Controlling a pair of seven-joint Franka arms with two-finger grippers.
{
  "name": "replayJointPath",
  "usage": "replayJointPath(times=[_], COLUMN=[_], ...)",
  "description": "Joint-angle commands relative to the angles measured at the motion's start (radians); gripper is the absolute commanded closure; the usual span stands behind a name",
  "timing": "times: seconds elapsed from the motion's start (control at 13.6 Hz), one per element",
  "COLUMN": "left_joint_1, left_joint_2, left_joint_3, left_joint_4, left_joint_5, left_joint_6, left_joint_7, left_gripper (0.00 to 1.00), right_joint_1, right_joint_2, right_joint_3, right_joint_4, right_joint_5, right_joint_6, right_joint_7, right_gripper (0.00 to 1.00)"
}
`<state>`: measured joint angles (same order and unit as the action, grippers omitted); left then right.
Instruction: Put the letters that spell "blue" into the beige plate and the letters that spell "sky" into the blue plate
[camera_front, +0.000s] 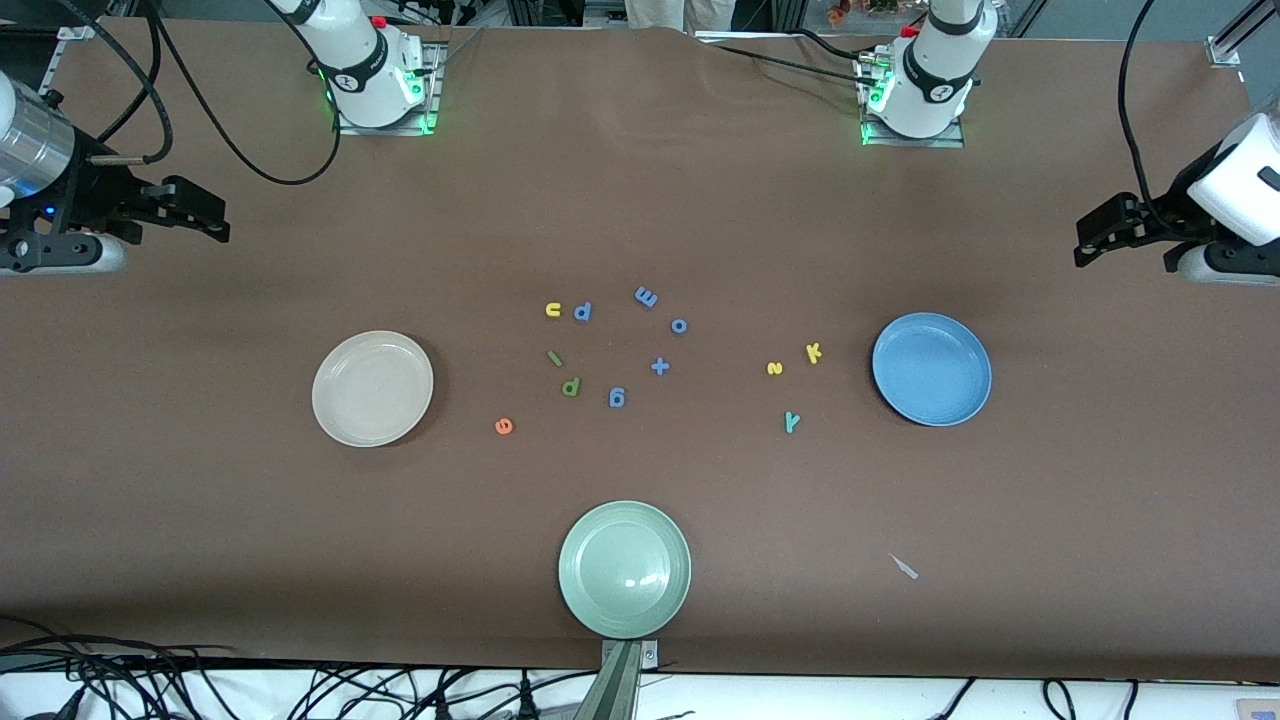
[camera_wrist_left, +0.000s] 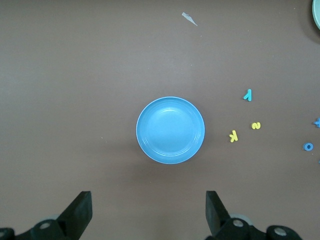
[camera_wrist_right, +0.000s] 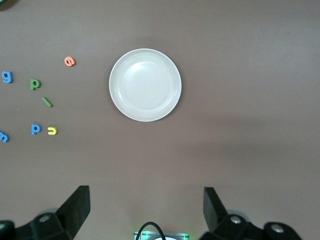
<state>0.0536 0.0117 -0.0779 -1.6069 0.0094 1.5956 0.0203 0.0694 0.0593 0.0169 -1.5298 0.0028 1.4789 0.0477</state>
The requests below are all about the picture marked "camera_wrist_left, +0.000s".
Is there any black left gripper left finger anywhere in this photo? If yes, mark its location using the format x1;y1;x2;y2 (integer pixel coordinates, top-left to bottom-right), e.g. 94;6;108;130
0;191;93;240

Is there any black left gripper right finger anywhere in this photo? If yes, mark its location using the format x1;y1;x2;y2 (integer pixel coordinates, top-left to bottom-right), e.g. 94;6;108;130
205;191;303;240

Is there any yellow letter k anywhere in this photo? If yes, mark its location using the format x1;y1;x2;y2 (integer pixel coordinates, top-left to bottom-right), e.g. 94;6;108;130
228;129;239;144

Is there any teal letter y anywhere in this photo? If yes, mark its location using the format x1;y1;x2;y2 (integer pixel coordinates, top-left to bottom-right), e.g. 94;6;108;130
242;88;253;102

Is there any blue round plate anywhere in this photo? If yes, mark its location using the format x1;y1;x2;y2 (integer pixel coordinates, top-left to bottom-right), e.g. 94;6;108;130
135;96;206;165

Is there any white tape scrap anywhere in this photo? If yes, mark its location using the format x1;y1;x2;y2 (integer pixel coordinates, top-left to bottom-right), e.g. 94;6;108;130
181;11;199;27

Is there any pale green round plate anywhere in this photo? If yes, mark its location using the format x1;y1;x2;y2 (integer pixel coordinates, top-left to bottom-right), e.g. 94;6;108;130
311;0;320;28

